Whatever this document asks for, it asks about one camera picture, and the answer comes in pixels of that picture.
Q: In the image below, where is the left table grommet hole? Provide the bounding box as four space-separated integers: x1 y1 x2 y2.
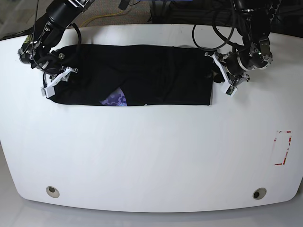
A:
46 186 60 198

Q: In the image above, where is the yellow cable on floor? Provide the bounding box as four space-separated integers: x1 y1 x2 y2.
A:
80 6 126 28

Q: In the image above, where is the red tape rectangle marker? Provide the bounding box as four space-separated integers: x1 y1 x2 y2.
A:
272 131 292 166

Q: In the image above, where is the table grommet hole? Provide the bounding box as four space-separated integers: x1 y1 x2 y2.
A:
252 188 267 200
46 186 60 198

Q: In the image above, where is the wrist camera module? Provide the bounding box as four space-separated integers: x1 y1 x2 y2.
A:
41 87 55 98
221 83 237 97

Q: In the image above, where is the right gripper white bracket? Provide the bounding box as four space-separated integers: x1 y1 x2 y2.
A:
43 66 78 88

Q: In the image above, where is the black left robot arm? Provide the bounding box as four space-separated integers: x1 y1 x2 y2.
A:
205 0 281 94

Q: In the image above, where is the right table grommet hole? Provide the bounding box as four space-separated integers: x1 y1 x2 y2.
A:
252 188 267 200

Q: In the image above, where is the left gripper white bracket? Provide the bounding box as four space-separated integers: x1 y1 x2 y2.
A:
205 51 250 87

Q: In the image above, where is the black printed T-shirt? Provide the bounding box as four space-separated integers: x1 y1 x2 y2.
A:
51 44 214 106

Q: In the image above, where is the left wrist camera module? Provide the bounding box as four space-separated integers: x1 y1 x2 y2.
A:
221 83 237 97

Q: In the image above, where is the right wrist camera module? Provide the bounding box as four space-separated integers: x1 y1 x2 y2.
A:
41 87 55 98

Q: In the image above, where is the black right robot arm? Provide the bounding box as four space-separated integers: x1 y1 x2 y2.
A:
18 0 93 90

